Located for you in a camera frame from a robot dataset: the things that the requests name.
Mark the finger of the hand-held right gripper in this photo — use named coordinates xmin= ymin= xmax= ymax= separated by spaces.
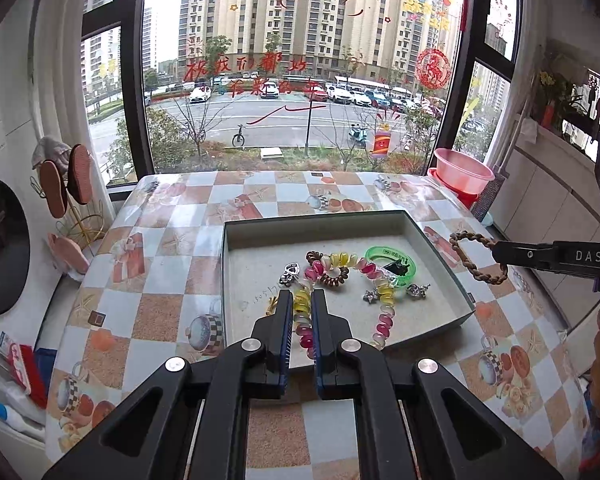
xmin=490 ymin=240 xmax=600 ymax=274

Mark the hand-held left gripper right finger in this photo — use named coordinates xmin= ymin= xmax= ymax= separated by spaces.
xmin=311 ymin=289 xmax=563 ymax=480

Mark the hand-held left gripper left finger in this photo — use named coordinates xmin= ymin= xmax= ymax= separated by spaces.
xmin=42 ymin=289 xmax=295 ymax=480

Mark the pink yellow coil hair tie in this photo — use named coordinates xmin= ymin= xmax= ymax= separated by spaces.
xmin=292 ymin=251 xmax=397 ymax=361

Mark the brown spiral hair tie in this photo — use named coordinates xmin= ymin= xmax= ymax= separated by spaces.
xmin=306 ymin=251 xmax=351 ymax=288

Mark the grey rectangular tray box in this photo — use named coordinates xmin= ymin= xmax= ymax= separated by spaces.
xmin=221 ymin=210 xmax=477 ymax=356

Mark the brown braided bracelet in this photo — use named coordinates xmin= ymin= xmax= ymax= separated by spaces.
xmin=449 ymin=231 xmax=509 ymax=285

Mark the green translucent bangle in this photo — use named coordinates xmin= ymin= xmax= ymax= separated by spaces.
xmin=364 ymin=245 xmax=418 ymax=287

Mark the white cabinet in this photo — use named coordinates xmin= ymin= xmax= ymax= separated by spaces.
xmin=500 ymin=120 xmax=600 ymax=331

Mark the potted yellow flower plant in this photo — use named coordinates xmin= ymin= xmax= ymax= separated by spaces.
xmin=537 ymin=70 xmax=572 ymax=129

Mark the red plastic bucket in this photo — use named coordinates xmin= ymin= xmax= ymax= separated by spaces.
xmin=427 ymin=167 xmax=482 ymax=209

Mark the checkered printed tablecloth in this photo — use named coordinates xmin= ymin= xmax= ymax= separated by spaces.
xmin=42 ymin=170 xmax=593 ymax=480

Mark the pink plastic basin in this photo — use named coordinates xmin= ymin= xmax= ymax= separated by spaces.
xmin=434 ymin=147 xmax=496 ymax=195

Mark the red round window decal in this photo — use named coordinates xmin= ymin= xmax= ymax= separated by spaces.
xmin=415 ymin=49 xmax=451 ymax=90

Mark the pink slipper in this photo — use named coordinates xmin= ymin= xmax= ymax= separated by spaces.
xmin=47 ymin=232 xmax=90 ymax=276

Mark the red plastic item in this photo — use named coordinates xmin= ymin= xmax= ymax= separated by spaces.
xmin=5 ymin=344 xmax=48 ymax=408

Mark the brown sole slipper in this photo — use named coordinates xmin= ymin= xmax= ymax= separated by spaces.
xmin=67 ymin=144 xmax=94 ymax=206
xmin=39 ymin=160 xmax=69 ymax=219

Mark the white bottle blue cap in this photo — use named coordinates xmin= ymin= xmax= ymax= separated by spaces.
xmin=0 ymin=401 xmax=47 ymax=436

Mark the white washing machine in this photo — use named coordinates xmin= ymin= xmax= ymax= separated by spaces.
xmin=0 ymin=160 xmax=63 ymax=346

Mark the grey white cloth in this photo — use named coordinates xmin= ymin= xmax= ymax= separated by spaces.
xmin=31 ymin=136 xmax=72 ymax=171

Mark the black framed window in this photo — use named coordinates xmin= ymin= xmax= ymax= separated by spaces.
xmin=80 ymin=0 xmax=526 ymax=188

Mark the white dryer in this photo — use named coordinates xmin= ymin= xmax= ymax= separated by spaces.
xmin=0 ymin=0 xmax=46 ymax=171

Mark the gold wire shoe rack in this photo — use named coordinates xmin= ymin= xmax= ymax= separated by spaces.
xmin=55 ymin=200 xmax=107 ymax=252

